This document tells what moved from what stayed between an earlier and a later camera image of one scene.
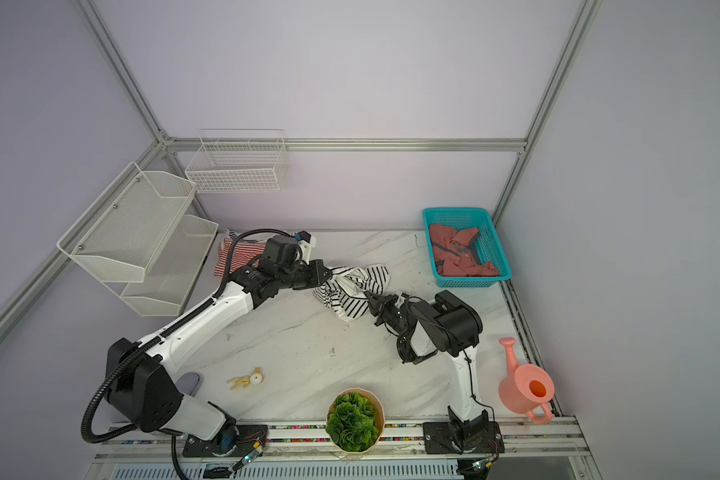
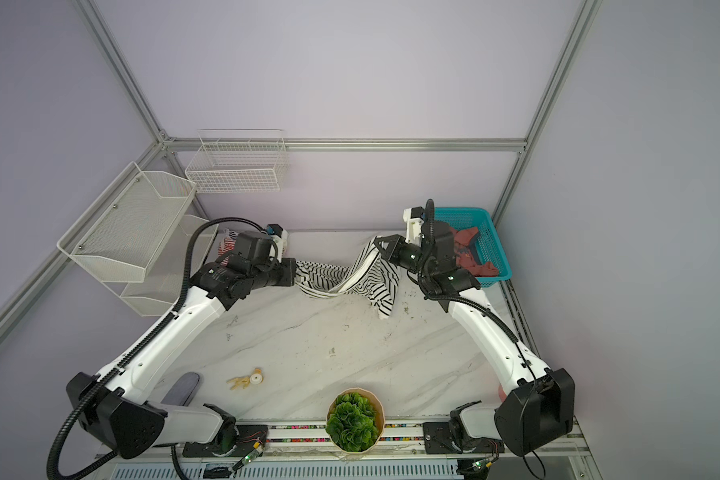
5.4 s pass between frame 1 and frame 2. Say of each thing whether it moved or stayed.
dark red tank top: stayed
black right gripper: moved
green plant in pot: stayed
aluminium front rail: stayed
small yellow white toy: stayed
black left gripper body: moved
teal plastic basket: stayed
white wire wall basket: stayed
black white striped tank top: moved
